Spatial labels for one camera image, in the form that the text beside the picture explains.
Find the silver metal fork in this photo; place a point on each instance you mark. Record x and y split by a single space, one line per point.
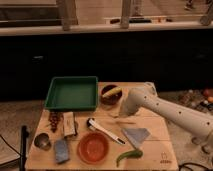
114 116

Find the silver metal cup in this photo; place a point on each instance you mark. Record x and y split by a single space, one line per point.
42 141

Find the grey triangular cloth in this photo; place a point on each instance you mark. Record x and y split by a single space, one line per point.
136 136

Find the orange plastic bowl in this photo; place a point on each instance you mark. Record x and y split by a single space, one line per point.
93 148

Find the dark brown bowl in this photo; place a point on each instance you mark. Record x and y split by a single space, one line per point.
112 100

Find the green plastic tray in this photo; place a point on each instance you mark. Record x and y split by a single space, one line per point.
79 93

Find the blue sponge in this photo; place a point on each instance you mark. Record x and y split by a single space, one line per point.
61 151

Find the white rectangular box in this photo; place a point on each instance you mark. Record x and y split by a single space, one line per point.
69 124

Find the black pole stand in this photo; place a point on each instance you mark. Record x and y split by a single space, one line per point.
24 136

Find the dark red grape bunch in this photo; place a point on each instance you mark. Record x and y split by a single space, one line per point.
54 119

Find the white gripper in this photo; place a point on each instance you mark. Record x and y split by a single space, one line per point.
124 110

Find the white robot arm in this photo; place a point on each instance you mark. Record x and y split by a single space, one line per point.
199 124

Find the yellow corn cob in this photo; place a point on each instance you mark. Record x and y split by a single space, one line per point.
111 92

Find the green chili pepper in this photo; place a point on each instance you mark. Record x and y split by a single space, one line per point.
129 154

